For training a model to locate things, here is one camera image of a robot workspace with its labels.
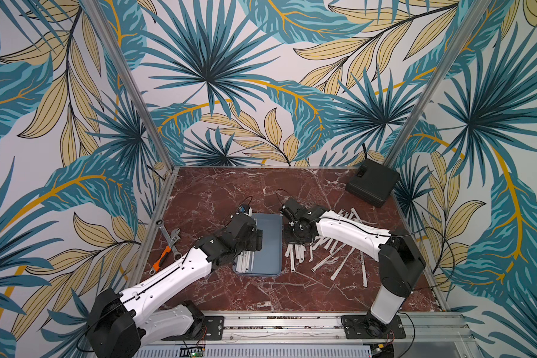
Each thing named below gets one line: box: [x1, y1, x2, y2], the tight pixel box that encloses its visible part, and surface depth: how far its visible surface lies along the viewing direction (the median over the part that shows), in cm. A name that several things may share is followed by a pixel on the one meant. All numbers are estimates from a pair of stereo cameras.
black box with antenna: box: [345, 142, 401, 208], surface depth 109 cm
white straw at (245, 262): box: [235, 250, 255, 273], surface depth 89 cm
